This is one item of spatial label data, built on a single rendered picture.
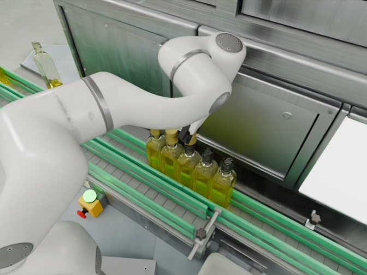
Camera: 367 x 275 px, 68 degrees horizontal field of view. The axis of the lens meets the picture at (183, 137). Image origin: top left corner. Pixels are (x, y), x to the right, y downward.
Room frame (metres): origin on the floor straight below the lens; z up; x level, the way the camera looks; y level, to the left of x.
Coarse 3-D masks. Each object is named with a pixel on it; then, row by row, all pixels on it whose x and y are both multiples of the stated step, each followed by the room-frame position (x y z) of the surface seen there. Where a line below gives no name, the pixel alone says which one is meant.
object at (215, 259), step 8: (208, 256) 0.26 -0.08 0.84; (216, 256) 0.26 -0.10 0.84; (224, 256) 0.26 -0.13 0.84; (208, 264) 0.24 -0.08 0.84; (216, 264) 0.25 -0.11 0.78; (224, 264) 0.24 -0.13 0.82; (232, 264) 0.24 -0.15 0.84; (200, 272) 0.22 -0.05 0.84; (208, 272) 0.23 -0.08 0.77; (216, 272) 0.23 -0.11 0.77; (224, 272) 0.23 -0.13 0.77; (232, 272) 0.23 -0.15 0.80; (240, 272) 0.22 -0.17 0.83; (248, 272) 0.22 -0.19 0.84
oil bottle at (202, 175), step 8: (200, 160) 0.44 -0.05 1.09; (200, 168) 0.42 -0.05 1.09; (208, 168) 0.42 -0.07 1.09; (216, 168) 0.43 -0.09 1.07; (200, 176) 0.41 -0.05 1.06; (208, 176) 0.40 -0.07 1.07; (200, 184) 0.41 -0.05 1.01; (208, 184) 0.40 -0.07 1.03; (200, 192) 0.41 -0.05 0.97; (208, 192) 0.40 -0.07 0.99
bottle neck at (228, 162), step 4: (224, 160) 0.41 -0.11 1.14; (228, 160) 0.41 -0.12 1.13; (232, 160) 0.41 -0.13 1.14; (224, 164) 0.39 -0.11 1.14; (228, 164) 0.41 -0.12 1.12; (232, 164) 0.40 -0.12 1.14; (224, 168) 0.39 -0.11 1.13; (228, 168) 0.39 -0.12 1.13; (224, 172) 0.39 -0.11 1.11; (228, 172) 0.39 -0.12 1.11
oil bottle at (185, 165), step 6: (180, 156) 0.46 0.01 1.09; (198, 156) 0.46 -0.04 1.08; (180, 162) 0.45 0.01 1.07; (186, 162) 0.44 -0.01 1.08; (192, 162) 0.44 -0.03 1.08; (180, 168) 0.45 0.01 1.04; (186, 168) 0.44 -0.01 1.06; (192, 168) 0.43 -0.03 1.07; (180, 174) 0.45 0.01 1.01; (186, 174) 0.44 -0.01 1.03; (192, 174) 0.43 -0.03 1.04; (180, 180) 0.45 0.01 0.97; (186, 180) 0.44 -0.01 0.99; (192, 180) 0.43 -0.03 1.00; (186, 186) 0.44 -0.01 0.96; (192, 186) 0.43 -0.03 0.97
